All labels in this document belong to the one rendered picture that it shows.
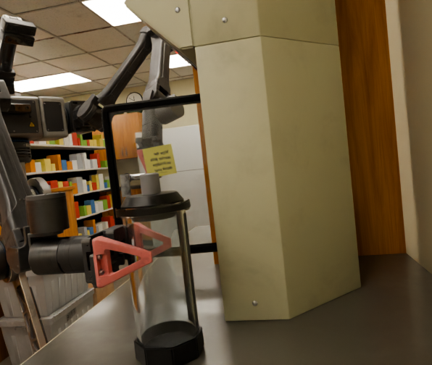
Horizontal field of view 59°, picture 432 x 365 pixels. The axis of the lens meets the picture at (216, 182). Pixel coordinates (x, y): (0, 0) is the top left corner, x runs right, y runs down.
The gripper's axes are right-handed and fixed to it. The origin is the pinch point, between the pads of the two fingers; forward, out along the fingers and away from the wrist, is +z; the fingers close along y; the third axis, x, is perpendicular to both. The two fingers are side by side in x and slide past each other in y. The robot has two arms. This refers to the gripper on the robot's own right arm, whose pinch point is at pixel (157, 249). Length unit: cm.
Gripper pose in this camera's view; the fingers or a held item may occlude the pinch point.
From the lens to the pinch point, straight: 57.8
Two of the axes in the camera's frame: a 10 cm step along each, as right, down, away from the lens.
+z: 9.8, -0.9, -1.9
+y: 1.8, -0.7, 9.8
